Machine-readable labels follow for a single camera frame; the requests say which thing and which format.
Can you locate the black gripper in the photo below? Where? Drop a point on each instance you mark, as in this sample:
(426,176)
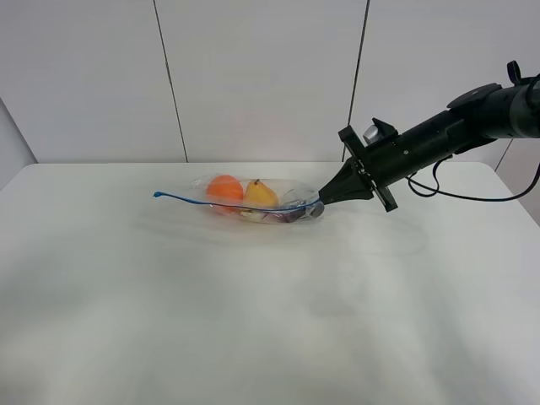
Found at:
(378,165)

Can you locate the clear zip bag blue seal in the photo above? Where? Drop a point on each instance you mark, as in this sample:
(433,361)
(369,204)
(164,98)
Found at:
(288,192)

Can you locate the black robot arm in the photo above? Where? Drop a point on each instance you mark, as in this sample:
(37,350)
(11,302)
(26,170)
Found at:
(474,119)

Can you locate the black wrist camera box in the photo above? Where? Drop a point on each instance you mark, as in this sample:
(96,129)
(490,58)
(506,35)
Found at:
(378,131)

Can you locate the orange fruit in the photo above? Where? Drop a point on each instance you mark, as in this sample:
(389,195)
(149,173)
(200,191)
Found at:
(227,192)

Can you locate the yellow pear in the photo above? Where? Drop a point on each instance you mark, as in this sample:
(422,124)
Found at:
(259,195)

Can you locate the dark purple eggplant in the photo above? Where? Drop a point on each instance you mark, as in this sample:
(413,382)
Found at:
(296,212)

